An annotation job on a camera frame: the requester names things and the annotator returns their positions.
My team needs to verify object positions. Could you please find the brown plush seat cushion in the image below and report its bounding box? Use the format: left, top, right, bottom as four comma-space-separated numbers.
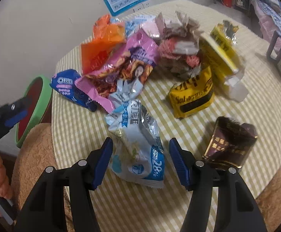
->
11, 122, 75, 232

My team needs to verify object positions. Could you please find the bed with patterned quilt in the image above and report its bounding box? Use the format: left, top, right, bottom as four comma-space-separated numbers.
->
251, 0, 281, 42

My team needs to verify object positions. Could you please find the brown paper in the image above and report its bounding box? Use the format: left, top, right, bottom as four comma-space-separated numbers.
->
155, 11, 203, 80

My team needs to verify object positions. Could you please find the white wall socket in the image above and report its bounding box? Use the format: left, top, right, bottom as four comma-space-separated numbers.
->
133, 2, 150, 12

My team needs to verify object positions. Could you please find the yellow box wrapper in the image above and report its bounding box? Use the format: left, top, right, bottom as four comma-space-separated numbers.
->
199, 20, 248, 102

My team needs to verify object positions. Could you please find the green red trash bin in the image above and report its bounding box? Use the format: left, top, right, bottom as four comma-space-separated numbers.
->
15, 75, 52, 148

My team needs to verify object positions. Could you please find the yellow snack bag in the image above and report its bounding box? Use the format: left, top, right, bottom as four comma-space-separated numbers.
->
168, 66, 215, 118

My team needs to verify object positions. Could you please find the pink snack wrapper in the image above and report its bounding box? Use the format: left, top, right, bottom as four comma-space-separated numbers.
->
75, 29, 160, 113

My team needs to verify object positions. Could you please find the blue Oreo wrapper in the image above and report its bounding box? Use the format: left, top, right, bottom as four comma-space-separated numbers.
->
50, 69, 98, 112

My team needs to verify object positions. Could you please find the dark brown snack packet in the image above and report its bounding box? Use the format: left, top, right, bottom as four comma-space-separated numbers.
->
203, 116, 258, 169

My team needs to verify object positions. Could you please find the orange snack bag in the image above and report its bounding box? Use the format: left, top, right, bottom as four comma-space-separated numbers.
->
81, 14, 126, 75

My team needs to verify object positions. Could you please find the white blue milk pouch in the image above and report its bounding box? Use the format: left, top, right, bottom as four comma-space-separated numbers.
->
106, 99, 165, 189

